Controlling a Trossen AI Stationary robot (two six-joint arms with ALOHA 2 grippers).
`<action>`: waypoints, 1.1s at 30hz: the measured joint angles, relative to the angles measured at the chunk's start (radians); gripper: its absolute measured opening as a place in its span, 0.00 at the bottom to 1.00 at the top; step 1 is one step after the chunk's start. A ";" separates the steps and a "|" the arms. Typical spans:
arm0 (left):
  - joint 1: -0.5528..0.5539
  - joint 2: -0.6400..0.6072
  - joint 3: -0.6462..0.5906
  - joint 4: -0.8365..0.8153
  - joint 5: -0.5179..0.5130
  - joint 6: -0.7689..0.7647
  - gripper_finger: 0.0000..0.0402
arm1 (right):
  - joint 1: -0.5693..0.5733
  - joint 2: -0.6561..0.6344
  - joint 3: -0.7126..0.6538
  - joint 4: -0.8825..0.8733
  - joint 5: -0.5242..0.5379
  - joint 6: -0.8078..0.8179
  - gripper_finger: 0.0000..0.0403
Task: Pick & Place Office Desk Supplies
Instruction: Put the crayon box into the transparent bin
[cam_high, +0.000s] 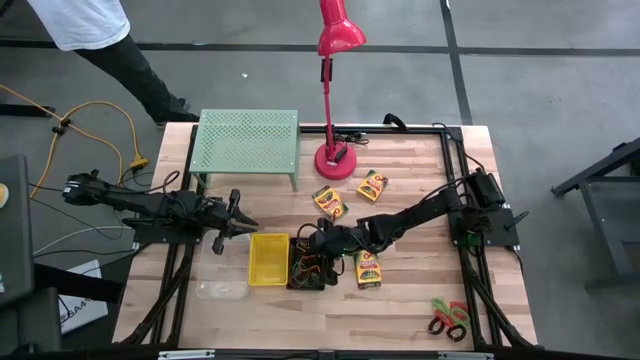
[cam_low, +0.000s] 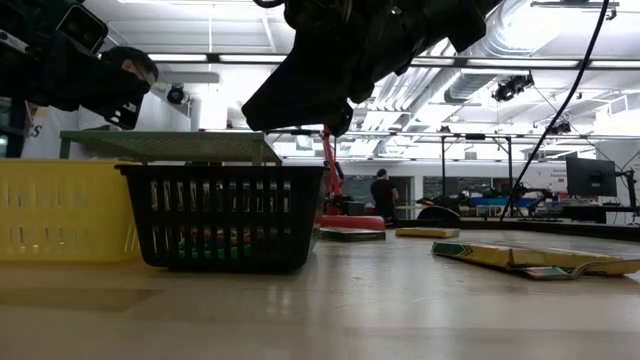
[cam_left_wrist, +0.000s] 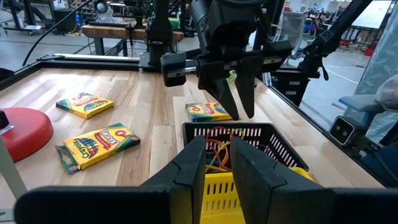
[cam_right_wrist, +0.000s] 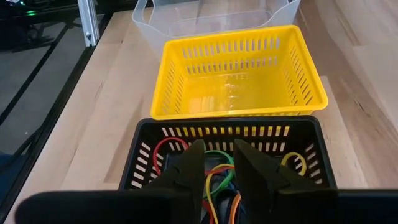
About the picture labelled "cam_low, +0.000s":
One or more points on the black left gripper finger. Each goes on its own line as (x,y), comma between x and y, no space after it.
(125,100)

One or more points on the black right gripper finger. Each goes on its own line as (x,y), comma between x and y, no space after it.
(340,122)
(295,95)

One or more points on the black plastic basket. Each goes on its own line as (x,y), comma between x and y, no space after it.
(225,172)

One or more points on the yellow crayon box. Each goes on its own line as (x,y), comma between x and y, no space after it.
(350,235)
(425,233)
(500,257)

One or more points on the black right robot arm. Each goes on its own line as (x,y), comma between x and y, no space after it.
(425,25)

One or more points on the ceiling light strip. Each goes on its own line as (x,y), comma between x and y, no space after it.
(250,58)
(525,63)
(180,57)

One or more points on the person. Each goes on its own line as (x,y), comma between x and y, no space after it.
(384,195)
(50,135)

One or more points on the yellow plastic basket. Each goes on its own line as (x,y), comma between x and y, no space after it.
(60,175)

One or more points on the dark domed object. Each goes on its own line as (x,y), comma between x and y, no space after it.
(439,214)

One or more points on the black ceiling spotlight cluster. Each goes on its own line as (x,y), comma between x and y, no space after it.
(510,89)

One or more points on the small black ceiling spotlight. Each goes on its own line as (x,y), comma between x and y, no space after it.
(557,129)

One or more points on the black computer monitor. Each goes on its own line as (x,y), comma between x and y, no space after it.
(590,177)

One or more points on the black ceiling camera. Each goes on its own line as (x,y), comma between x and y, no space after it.
(176,95)

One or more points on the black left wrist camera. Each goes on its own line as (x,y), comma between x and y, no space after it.
(82,32)

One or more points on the black background rig frame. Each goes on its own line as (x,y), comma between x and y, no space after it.
(443,170)

